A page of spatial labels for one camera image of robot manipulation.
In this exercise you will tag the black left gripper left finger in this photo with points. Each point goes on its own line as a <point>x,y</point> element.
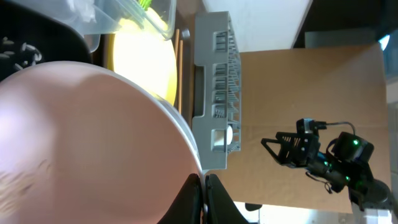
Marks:
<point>188,204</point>

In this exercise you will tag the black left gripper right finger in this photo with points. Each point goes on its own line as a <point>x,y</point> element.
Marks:
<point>221,208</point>

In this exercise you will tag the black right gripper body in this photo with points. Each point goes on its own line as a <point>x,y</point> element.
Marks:
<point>304,153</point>

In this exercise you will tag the white cup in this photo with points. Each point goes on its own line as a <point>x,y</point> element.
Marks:
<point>223,136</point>

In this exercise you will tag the wooden chopstick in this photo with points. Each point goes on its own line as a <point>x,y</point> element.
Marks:
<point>176,42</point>
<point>180,73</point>

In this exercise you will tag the white bowl with rice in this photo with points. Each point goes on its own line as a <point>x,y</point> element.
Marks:
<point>118,154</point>

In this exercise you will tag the yellow plate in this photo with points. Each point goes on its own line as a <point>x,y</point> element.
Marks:
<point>143,56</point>

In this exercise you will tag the green snack wrapper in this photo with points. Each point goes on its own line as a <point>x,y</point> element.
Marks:
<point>145,4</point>

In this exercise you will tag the white tissue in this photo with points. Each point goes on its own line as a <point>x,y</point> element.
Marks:
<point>84,9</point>

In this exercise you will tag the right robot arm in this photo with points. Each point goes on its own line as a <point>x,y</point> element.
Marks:
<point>344,165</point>

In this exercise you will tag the grey dishwasher rack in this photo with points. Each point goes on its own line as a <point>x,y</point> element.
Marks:
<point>217,92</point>

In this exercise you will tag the clear plastic waste bin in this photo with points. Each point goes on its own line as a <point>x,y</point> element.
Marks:
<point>108,14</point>

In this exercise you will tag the black waste tray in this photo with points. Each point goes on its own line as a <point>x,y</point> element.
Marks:
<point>29,38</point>

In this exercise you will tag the cardboard sheet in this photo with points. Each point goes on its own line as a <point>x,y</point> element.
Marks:
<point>342,85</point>

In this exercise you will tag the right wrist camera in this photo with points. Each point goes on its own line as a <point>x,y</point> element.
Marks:
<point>310,126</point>

